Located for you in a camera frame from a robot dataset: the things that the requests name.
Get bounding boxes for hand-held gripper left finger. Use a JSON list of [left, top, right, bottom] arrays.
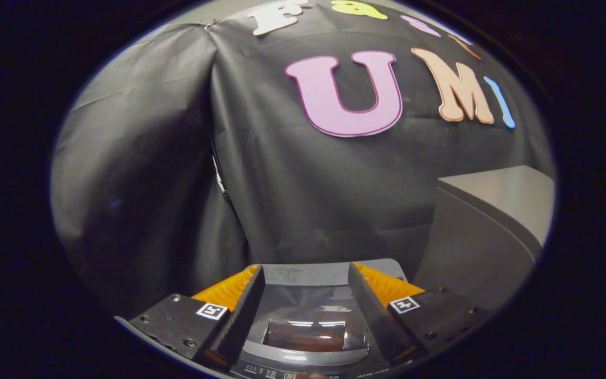
[[115, 265, 266, 372]]

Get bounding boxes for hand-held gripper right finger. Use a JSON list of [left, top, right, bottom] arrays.
[[347, 262, 490, 367]]

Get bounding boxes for black backdrop cloth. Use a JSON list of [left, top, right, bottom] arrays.
[[50, 0, 555, 316]]

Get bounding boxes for beige cabinet with dark frame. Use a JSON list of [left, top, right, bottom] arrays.
[[413, 165, 556, 312]]

